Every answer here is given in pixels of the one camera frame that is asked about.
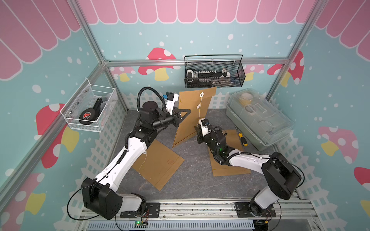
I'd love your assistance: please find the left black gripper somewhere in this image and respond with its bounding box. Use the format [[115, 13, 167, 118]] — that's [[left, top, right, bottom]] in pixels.
[[152, 107, 191, 130]]

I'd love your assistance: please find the brown kraft file bag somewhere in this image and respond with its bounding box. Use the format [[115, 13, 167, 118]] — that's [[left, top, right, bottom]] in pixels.
[[133, 140, 184, 191], [208, 129, 251, 177], [172, 87, 217, 148]]

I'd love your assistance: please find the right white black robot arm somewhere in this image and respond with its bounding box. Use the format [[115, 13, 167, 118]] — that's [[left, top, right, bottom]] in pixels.
[[195, 125, 304, 217]]

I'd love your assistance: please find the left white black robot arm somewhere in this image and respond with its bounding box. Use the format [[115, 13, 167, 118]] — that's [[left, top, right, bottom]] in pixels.
[[79, 87, 191, 220]]

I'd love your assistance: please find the clear plastic storage box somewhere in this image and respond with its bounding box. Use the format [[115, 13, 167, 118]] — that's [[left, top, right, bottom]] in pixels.
[[226, 88, 294, 151]]

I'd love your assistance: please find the black tape roll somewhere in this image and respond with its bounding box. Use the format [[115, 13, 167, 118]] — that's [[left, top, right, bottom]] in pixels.
[[79, 108, 96, 125]]

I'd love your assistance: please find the green lit circuit board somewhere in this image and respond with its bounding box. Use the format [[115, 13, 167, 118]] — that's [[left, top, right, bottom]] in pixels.
[[134, 220, 148, 229]]

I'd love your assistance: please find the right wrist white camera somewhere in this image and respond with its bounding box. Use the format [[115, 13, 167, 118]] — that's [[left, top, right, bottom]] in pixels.
[[198, 118, 211, 137]]

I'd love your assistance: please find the wrist white camera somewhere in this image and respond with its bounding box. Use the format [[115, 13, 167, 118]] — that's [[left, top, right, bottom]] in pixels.
[[198, 118, 211, 137], [163, 92, 179, 115]]

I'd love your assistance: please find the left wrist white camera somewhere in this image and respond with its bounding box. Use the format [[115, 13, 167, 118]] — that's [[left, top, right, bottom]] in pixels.
[[163, 92, 179, 115]]

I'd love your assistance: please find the yellow handled screwdriver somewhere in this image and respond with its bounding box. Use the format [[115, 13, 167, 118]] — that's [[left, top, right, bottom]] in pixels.
[[235, 126, 248, 147]]

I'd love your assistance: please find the black wire mesh basket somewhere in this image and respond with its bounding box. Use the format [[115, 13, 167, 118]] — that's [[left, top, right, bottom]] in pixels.
[[184, 54, 246, 88]]

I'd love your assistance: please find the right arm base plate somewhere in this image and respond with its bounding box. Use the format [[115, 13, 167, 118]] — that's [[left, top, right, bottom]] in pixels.
[[234, 202, 276, 218]]

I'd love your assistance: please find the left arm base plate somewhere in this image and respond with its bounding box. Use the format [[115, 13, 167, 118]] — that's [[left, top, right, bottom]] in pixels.
[[119, 203, 161, 218]]

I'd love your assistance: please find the clear acrylic wall bin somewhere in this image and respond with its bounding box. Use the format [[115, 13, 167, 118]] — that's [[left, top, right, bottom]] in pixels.
[[60, 80, 118, 132]]

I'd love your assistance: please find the aluminium front rail frame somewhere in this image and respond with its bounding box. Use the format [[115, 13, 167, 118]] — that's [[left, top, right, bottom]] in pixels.
[[75, 196, 324, 231]]

